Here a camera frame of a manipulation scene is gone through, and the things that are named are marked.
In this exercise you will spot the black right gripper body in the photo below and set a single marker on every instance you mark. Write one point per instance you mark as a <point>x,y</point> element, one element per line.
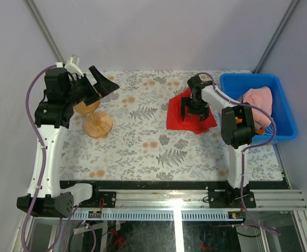
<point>195,106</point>

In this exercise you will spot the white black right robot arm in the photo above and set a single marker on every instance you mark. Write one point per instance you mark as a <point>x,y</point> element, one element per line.
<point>237,124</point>

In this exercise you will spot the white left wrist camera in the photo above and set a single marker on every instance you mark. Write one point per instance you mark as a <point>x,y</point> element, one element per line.
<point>72,65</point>

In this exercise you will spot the right aluminium corner post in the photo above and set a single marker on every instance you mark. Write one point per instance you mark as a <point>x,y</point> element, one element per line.
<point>293,5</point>

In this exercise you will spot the aluminium mounting rail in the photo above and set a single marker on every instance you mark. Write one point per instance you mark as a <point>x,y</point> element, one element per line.
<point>261,200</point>

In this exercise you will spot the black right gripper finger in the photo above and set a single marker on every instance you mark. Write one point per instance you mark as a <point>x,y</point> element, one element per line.
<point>204,114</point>
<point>184,105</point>

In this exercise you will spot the aluminium corner frame post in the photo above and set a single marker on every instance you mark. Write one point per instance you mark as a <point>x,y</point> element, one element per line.
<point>36,15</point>

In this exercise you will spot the red cloth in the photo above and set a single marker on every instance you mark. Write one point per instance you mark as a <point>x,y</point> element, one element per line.
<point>191,122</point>

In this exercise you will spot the orange hat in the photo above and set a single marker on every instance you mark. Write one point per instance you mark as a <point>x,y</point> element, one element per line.
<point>259,130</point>

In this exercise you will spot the blue plastic bin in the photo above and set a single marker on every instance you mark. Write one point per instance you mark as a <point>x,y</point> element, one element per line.
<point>237,84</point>

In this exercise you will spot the white slotted cable duct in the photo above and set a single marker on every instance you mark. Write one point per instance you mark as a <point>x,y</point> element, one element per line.
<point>162,215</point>

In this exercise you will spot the pink bucket hat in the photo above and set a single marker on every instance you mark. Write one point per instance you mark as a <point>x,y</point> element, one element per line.
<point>262,99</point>

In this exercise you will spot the wooden hat stand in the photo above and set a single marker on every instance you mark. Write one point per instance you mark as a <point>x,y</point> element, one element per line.
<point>97,124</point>

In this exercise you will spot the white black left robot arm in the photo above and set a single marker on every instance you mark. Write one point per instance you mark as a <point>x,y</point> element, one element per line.
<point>66,87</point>

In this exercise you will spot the floral patterned table mat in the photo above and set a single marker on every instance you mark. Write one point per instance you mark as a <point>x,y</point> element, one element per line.
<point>140,147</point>

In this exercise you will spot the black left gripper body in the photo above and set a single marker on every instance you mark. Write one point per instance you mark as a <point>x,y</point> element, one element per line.
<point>81,90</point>

